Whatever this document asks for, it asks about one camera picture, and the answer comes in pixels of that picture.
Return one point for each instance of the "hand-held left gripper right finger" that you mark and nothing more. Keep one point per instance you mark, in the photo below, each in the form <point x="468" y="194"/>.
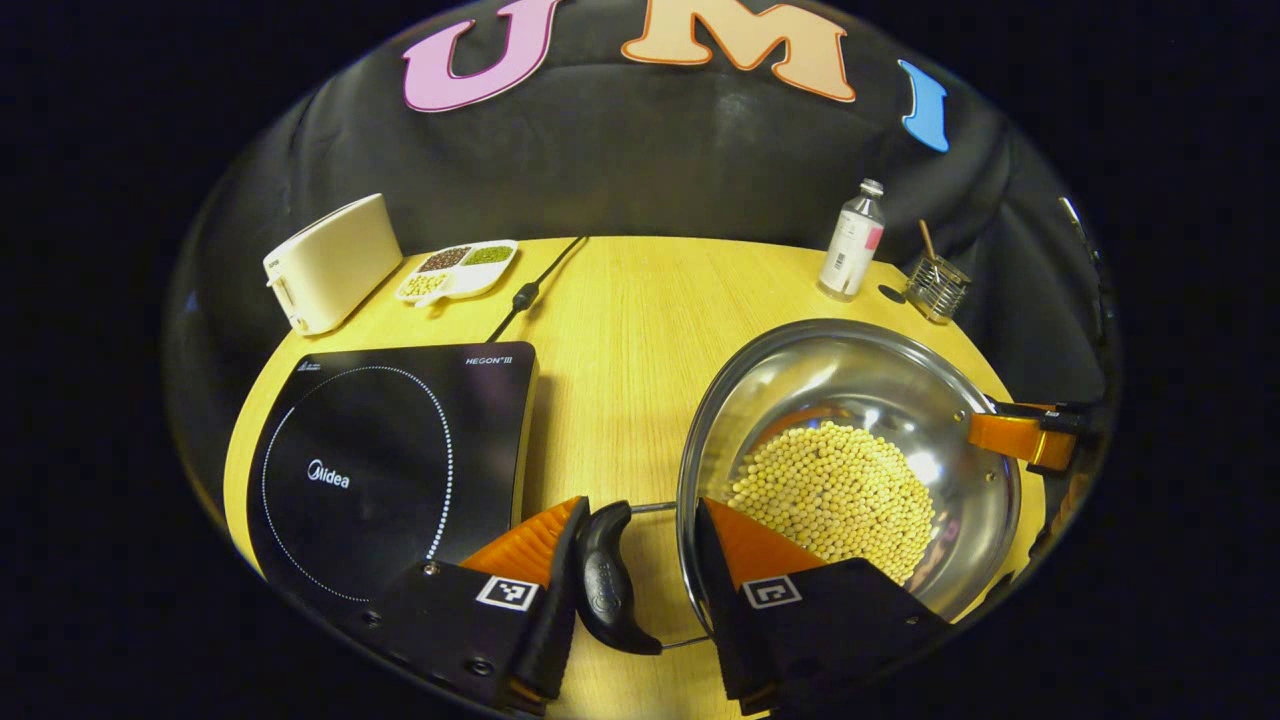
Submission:
<point x="715" y="600"/>

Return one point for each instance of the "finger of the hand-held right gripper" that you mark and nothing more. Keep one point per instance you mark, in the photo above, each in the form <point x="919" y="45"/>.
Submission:
<point x="1010" y="435"/>

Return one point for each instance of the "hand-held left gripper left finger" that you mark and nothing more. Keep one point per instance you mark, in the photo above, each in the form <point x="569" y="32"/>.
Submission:
<point x="560" y="610"/>

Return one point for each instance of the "pile of yellow beans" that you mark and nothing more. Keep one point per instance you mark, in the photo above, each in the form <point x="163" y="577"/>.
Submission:
<point x="840" y="490"/>

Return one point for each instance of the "black induction cooktop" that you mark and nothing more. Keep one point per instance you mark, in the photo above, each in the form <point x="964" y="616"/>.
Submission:
<point x="380" y="450"/>

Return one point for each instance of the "small black disc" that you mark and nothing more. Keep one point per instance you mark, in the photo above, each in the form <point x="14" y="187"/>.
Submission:
<point x="891" y="294"/>

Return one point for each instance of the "wooden stick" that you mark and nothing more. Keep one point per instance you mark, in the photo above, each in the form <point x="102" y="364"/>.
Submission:
<point x="927" y="238"/>

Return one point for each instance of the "white bottle with pink label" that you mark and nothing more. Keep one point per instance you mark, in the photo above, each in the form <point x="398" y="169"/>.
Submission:
<point x="850" y="250"/>

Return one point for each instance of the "white divided dish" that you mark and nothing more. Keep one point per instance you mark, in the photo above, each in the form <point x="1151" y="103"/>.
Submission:
<point x="472" y="281"/>

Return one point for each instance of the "small heap of pale beans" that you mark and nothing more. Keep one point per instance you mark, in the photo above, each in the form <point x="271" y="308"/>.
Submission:
<point x="423" y="285"/>

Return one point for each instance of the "heap of green beans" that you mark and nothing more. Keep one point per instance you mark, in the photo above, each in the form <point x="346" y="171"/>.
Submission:
<point x="488" y="255"/>

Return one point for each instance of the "heap of brown beans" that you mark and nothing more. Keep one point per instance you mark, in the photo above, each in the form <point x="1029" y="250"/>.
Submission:
<point x="443" y="259"/>

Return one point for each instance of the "white toaster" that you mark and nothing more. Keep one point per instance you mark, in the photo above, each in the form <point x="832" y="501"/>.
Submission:
<point x="335" y="260"/>

